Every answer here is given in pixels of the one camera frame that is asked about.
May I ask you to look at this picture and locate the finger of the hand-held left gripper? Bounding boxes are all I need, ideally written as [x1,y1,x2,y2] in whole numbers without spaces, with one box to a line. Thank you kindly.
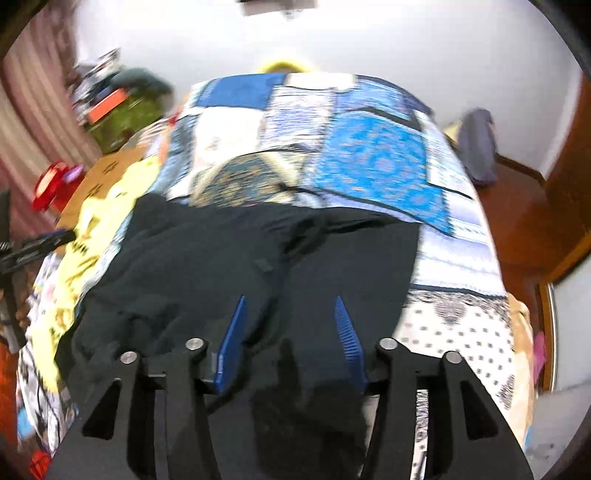
[11,229,77,267]

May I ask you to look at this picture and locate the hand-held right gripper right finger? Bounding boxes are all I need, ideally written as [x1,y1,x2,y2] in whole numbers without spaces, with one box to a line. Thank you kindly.
[334,294,535,480]

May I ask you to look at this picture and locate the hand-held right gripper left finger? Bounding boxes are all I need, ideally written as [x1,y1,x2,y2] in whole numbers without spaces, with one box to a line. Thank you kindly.
[46,294,250,480]

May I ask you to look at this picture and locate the black hoodie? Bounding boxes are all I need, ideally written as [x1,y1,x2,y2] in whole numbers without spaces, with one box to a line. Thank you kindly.
[55,194,422,480]

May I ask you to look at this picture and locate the pile of clothes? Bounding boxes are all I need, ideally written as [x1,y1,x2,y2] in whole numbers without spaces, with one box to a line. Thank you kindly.
[69,48,125,116]

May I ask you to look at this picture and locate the yellow printed cloth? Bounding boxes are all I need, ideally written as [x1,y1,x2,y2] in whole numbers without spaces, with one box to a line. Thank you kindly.
[28,156,163,371]

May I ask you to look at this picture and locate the red plush toy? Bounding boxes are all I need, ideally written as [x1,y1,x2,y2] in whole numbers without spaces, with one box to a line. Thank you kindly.
[31,160,85,212]

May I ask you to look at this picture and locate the wooden lap desk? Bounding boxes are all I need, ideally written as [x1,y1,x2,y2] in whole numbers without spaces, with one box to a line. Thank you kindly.
[55,148,149,232]

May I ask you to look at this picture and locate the striped brown curtain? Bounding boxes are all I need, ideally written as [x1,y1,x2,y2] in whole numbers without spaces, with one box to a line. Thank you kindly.
[0,0,103,241]

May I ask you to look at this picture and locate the green cluttered box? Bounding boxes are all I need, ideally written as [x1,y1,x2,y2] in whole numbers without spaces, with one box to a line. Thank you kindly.
[90,92,170,156]

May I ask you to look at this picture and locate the orange box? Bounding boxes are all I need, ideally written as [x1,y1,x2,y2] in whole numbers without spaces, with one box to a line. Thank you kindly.
[87,88,129,124]

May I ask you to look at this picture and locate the peach bed sheet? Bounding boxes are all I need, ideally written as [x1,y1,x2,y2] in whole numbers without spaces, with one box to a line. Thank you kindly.
[507,294,542,398]

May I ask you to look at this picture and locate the blue patchwork blanket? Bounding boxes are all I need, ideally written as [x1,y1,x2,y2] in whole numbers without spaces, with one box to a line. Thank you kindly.
[16,73,537,480]

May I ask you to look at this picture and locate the grey plush pillow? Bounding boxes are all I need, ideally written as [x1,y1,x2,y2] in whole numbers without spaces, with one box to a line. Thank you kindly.
[111,67,174,99]

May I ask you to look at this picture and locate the grey-purple bag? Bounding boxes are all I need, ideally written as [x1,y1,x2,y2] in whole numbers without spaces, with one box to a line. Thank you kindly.
[454,108,500,186]

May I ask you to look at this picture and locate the brown wooden door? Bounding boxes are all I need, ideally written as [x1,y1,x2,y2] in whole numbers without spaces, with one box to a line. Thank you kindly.
[538,78,591,289]

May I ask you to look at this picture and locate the yellow foam hoop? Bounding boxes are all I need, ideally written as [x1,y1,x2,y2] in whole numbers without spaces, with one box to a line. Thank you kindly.
[257,57,313,75]

